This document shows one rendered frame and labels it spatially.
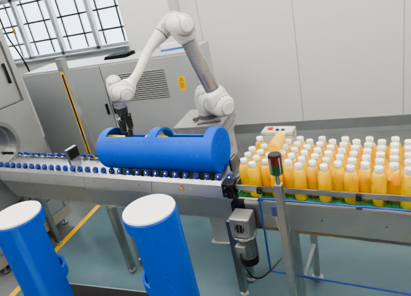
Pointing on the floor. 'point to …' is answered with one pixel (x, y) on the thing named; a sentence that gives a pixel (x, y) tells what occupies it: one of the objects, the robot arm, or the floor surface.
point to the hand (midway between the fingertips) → (129, 135)
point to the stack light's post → (285, 238)
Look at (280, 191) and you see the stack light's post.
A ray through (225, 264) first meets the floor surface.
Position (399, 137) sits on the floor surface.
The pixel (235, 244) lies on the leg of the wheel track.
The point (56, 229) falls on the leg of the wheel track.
